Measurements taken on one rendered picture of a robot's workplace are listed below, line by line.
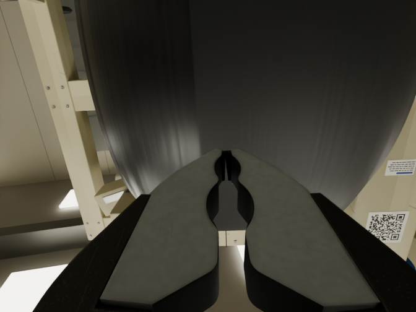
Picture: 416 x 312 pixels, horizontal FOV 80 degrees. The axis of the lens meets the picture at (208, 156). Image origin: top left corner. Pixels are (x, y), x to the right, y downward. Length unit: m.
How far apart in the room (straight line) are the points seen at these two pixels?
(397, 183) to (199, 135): 0.43
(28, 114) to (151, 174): 6.12
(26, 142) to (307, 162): 6.43
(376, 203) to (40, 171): 6.51
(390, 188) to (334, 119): 0.36
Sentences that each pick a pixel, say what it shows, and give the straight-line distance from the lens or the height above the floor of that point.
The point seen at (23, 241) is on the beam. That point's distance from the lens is 4.39.
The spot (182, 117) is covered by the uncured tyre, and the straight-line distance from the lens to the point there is 0.20.
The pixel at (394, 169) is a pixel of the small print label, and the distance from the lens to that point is 0.55.
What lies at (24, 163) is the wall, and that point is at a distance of 6.76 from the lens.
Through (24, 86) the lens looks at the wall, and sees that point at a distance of 6.25.
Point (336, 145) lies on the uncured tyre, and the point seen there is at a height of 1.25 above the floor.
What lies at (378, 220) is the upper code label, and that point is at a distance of 0.60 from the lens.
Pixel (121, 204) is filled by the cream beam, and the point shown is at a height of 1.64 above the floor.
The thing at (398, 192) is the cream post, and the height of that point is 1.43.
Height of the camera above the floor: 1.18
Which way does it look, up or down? 22 degrees up
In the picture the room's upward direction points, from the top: 177 degrees clockwise
